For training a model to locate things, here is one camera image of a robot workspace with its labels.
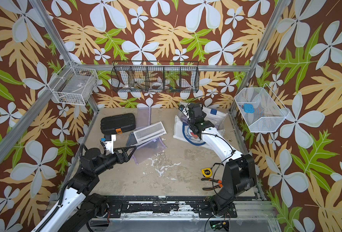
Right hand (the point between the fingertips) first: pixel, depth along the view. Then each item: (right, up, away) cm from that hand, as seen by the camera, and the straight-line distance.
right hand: (198, 111), depth 86 cm
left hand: (-36, -19, -14) cm, 43 cm away
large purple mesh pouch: (-35, -27, +7) cm, 44 cm away
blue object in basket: (+30, +2, 0) cm, 30 cm away
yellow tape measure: (+5, -37, -1) cm, 37 cm away
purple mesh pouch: (-39, -2, +29) cm, 49 cm away
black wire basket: (-27, +25, +12) cm, 39 cm away
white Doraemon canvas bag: (-10, -10, +1) cm, 15 cm away
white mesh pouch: (-32, -14, +18) cm, 40 cm away
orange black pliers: (+11, -43, -4) cm, 45 cm away
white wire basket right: (+37, -2, -9) cm, 38 cm away
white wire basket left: (-76, +15, 0) cm, 77 cm away
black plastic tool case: (-57, -8, +19) cm, 61 cm away
